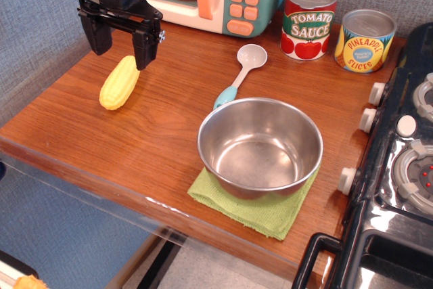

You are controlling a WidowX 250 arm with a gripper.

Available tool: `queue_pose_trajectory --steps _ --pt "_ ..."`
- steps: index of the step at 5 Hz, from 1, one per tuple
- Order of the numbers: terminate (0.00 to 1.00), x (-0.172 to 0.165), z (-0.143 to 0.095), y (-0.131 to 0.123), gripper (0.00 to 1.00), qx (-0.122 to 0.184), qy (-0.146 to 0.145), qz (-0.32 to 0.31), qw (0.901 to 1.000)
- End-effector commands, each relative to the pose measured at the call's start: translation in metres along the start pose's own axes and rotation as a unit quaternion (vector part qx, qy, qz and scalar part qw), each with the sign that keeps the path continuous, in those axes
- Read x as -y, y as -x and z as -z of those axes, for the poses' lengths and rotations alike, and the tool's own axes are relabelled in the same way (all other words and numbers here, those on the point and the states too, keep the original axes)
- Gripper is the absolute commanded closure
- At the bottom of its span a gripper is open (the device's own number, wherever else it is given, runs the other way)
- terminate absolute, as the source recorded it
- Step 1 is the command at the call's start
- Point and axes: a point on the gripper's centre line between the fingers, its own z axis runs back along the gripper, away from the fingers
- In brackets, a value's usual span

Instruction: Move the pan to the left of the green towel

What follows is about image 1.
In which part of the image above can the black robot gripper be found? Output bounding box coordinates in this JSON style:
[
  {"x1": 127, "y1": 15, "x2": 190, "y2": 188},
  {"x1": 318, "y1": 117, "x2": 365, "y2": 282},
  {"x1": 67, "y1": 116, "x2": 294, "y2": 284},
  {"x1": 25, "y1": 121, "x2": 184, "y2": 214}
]
[{"x1": 78, "y1": 0, "x2": 163, "y2": 70}]

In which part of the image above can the stainless steel pan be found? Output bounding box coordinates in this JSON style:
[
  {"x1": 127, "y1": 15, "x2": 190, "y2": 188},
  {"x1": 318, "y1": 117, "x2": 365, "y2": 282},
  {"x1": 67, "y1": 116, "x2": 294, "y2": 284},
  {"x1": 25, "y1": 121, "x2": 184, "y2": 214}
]
[{"x1": 197, "y1": 97, "x2": 324, "y2": 201}]

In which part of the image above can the green towel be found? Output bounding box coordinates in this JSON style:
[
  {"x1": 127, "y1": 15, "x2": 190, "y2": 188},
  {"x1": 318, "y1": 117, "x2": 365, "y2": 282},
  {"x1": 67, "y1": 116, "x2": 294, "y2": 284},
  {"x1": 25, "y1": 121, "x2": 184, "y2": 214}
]
[{"x1": 187, "y1": 169, "x2": 317, "y2": 241}]

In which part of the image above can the yellow toy corn cob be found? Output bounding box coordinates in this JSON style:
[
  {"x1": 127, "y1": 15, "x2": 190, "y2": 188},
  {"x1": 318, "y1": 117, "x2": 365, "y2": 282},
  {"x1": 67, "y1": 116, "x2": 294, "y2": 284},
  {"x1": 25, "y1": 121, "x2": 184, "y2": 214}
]
[{"x1": 99, "y1": 55, "x2": 140, "y2": 110}]

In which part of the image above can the tomato sauce can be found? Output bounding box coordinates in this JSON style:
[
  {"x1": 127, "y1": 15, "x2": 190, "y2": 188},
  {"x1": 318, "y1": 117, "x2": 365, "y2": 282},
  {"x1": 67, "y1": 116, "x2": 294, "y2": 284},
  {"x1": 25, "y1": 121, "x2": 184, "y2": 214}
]
[{"x1": 280, "y1": 0, "x2": 338, "y2": 61}]

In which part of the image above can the pineapple slices can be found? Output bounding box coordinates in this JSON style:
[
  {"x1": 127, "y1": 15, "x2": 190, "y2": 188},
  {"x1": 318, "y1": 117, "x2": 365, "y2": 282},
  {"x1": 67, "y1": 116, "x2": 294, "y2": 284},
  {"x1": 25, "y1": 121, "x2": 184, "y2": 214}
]
[{"x1": 334, "y1": 9, "x2": 397, "y2": 73}]

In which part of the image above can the orange object at corner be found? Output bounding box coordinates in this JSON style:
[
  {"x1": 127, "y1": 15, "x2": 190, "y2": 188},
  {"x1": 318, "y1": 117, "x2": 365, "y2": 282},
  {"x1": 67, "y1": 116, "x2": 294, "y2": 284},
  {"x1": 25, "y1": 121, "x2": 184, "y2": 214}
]
[{"x1": 13, "y1": 275, "x2": 48, "y2": 289}]

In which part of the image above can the black toy stove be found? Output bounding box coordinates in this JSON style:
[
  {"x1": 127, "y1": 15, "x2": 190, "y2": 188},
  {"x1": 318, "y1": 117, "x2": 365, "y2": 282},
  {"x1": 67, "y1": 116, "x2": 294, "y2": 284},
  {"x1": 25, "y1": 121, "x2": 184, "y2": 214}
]
[{"x1": 293, "y1": 23, "x2": 432, "y2": 288}]

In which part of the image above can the grey spoon with teal handle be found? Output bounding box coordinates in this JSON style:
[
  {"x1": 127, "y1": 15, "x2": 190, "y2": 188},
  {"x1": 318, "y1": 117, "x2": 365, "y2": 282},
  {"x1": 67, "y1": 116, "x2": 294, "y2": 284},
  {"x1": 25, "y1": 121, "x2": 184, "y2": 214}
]
[{"x1": 213, "y1": 44, "x2": 268, "y2": 109}]

